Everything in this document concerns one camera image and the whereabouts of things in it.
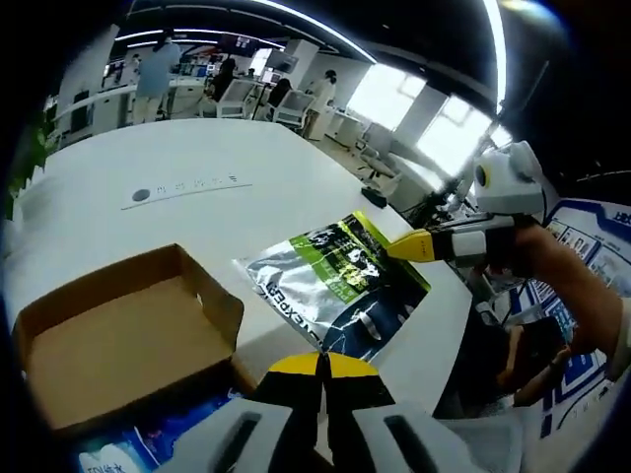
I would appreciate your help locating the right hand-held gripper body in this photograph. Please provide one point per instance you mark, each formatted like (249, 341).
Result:
(512, 187)

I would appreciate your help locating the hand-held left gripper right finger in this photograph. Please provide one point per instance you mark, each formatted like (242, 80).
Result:
(384, 433)

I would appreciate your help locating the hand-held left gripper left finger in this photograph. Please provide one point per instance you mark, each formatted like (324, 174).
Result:
(246, 433)

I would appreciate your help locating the blue floral soft tissue pack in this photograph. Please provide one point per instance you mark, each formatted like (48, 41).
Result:
(172, 424)

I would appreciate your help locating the silver green soft item bag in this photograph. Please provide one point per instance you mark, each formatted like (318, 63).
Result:
(325, 286)

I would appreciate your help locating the blue wet wipes packet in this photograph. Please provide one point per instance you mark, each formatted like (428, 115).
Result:
(108, 458)

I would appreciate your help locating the brown cardboard shoe box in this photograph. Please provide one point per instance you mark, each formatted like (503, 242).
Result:
(123, 345)

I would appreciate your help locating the person's right hand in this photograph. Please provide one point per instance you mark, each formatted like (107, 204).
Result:
(535, 251)

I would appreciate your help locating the curved ceiling light strip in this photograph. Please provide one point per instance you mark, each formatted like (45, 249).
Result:
(495, 49)

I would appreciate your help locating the person in white shirt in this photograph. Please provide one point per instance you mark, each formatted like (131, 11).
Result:
(620, 340)

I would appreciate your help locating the white office chair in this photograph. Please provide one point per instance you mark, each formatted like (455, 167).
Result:
(236, 98)
(295, 109)

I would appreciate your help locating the white table socket strip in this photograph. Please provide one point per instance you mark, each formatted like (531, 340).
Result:
(187, 189)

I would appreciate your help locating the green potted plant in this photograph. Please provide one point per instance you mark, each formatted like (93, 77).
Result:
(34, 148)

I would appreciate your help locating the blue white wall poster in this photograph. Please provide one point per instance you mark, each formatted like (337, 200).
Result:
(606, 217)

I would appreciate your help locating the wall display screen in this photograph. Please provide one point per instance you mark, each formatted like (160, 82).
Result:
(239, 43)

